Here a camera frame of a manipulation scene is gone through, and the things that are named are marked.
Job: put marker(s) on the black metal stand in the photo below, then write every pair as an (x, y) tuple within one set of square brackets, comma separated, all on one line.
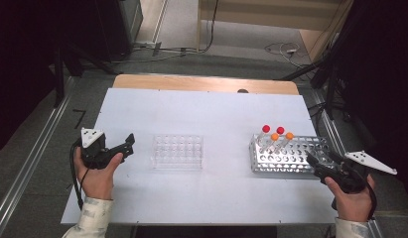
[(59, 76), (330, 86)]

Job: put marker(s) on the red capped test tube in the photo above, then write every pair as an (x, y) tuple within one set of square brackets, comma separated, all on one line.
[(265, 128), (280, 130)]

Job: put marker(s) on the clear plastic test tube rack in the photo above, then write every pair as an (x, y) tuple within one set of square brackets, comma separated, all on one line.
[(177, 152)]

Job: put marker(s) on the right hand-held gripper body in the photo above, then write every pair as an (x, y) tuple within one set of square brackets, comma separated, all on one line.
[(350, 175)]

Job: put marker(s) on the person's right hand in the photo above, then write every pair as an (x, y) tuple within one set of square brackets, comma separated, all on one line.
[(353, 205)]

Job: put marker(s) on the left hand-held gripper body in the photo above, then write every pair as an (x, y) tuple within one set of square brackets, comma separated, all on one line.
[(95, 155)]

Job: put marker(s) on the orange capped test tube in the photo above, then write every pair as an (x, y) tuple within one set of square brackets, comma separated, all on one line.
[(289, 135), (274, 136)]

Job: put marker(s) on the dark curtain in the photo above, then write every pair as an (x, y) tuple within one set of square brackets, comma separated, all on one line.
[(383, 82), (23, 66)]

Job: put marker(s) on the metal floor rail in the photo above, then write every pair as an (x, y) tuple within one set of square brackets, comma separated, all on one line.
[(32, 155), (330, 132)]

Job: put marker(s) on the metal test tube rack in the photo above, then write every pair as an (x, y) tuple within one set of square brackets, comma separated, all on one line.
[(284, 162)]

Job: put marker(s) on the dark table grommet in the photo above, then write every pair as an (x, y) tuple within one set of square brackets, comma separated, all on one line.
[(243, 91)]

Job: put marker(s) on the dark grey cabinet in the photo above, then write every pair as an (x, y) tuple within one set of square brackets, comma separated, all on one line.
[(118, 26)]

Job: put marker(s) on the light wooden furniture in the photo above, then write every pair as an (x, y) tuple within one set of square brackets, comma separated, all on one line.
[(257, 15)]

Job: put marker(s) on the person's left hand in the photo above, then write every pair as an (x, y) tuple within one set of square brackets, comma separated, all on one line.
[(97, 181)]

